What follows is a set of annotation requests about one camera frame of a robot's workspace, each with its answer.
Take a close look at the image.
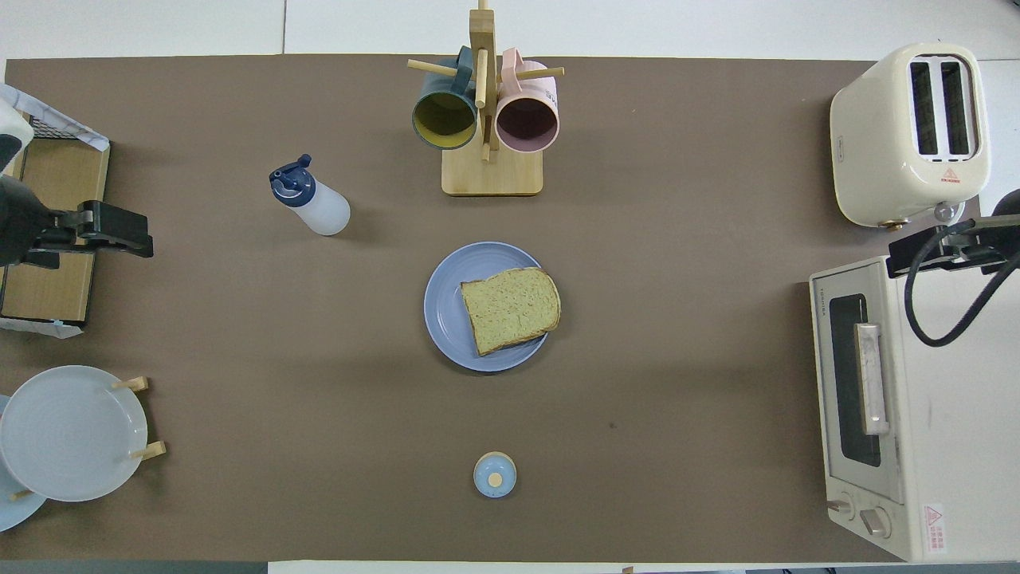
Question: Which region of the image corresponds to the blue round plate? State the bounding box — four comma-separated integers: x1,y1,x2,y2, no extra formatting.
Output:
423,242,554,373

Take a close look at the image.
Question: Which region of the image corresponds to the light blue plate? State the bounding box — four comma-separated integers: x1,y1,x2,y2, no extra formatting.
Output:
0,395,47,533

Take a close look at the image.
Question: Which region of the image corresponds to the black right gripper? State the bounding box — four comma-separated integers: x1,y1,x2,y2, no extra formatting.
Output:
887,214,1020,278

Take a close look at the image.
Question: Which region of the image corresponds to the cream two-slot toaster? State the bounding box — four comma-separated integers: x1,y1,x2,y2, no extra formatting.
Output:
829,42,991,232

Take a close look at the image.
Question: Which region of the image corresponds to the toasted bread slice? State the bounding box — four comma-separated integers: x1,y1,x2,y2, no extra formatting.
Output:
460,267,562,357

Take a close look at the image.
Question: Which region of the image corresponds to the wooden stepped shelf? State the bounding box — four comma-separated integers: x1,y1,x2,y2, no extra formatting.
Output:
0,112,111,324

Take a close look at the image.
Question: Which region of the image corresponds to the white grid-pattern cloth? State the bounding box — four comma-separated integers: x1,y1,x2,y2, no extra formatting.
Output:
0,82,110,340

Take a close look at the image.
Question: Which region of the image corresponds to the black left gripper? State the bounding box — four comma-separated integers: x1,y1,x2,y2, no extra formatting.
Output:
0,175,154,269

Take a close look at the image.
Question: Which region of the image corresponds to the pink ribbed mug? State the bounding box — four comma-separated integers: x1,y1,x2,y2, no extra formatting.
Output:
494,48,561,155

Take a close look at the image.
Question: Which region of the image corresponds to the brown table mat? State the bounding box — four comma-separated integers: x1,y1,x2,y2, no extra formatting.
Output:
0,54,981,563

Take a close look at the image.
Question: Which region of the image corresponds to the grey-blue plate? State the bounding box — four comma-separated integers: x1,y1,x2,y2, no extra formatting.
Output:
0,365,149,503

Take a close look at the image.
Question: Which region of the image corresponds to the wooden plate rack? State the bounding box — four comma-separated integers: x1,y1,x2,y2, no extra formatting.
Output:
10,376,167,501

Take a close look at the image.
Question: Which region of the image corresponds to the translucent squeeze bottle blue cap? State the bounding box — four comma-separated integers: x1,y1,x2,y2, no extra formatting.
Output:
269,154,351,237

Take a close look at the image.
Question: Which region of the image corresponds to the white toaster oven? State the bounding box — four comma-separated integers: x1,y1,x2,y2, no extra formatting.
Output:
809,255,1020,563

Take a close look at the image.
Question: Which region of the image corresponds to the dark teal mug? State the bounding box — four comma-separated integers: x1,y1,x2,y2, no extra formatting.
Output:
411,45,479,151

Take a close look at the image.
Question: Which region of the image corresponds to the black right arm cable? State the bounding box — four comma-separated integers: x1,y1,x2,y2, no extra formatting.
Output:
903,219,1020,348

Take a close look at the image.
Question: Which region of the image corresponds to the wooden mug tree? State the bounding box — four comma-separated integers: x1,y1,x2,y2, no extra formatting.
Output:
407,0,565,197

